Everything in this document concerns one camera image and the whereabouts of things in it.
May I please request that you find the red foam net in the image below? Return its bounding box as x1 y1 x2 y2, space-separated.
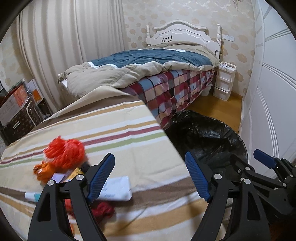
43 136 85 173

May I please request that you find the cream curtain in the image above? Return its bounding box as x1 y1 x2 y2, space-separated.
16 1 128 113

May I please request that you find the white cosmetic tube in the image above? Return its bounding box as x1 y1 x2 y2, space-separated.
97 176 132 201

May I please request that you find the white teal box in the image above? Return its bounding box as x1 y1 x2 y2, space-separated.
24 192 41 203

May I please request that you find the white wall switch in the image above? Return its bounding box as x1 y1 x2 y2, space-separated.
222 34 235 42

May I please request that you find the white bed headboard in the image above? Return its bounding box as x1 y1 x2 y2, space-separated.
146 20 222 58

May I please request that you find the white plastic drawer unit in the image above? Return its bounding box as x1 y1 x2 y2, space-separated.
213 61 236 101

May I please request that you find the blue beige duvet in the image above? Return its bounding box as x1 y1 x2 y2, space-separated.
57 41 220 99

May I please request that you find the yellow label dark bottle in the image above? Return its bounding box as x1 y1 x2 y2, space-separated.
65 162 90 182

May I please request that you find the plaid bed sheet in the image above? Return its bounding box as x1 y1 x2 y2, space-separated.
122 70 215 129

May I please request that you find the striped bed sheet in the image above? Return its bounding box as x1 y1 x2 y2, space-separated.
1 86 208 240

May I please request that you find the lavender paper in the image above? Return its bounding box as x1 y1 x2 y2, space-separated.
51 173 65 183

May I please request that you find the black trash bag bin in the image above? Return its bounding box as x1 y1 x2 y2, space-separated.
165 110 248 181

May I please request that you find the cardboard box with orange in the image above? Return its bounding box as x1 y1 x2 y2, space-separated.
1 79 44 126

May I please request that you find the orange snack wrapper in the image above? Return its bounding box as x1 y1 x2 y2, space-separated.
33 161 58 183

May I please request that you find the white wardrobe door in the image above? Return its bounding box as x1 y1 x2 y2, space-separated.
239 0 296 179

